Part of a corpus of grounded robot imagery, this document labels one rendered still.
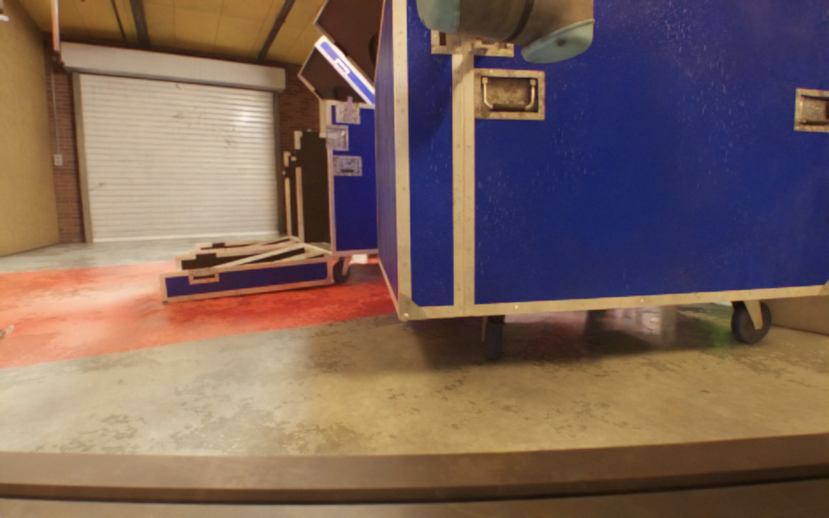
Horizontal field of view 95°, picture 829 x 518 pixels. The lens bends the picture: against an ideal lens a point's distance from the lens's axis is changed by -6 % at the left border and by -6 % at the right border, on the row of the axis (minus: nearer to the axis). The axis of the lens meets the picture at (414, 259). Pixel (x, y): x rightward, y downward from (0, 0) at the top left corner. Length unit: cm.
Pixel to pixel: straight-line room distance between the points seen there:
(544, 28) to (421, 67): 37
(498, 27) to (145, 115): 777
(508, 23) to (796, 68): 95
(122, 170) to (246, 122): 215
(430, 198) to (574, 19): 43
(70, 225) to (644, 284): 799
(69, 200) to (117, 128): 137
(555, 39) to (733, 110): 72
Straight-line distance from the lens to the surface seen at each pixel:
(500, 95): 94
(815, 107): 145
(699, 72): 119
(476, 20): 55
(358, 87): 353
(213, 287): 212
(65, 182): 828
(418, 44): 92
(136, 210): 802
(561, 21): 60
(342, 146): 222
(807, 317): 177
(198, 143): 809
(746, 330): 148
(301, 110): 861
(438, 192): 86
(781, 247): 135
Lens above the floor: 39
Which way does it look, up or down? 7 degrees down
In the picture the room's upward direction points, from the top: 1 degrees counter-clockwise
